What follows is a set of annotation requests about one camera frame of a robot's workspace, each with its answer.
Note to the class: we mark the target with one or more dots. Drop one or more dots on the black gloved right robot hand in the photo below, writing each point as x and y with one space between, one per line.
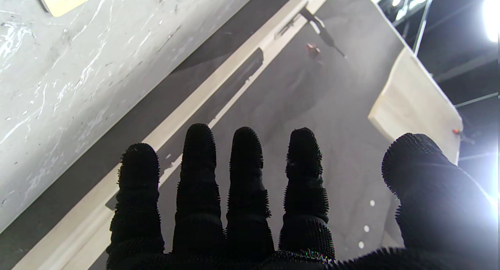
250 215

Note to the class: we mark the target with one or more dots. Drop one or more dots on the yellow wooden shape puzzle board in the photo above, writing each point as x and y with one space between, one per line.
58 7

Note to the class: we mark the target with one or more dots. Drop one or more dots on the red wine glass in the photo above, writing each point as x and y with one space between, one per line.
313 50

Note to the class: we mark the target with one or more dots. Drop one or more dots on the pale wooden side panel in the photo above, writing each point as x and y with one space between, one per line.
414 102

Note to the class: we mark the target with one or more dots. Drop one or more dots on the dark wine bottle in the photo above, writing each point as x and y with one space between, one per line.
318 27

